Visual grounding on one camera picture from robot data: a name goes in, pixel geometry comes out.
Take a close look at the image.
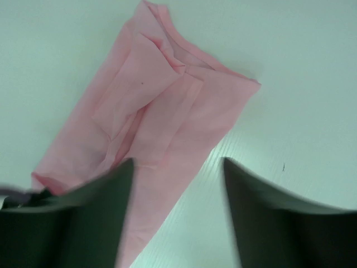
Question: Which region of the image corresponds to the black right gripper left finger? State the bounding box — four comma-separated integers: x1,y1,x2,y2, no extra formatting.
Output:
1,159,134,267

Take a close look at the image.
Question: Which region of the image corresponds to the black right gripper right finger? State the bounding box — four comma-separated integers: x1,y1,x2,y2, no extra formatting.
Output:
223,158,356,267

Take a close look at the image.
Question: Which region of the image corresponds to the pink t shirt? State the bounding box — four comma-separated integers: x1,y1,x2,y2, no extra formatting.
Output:
31,1,260,267

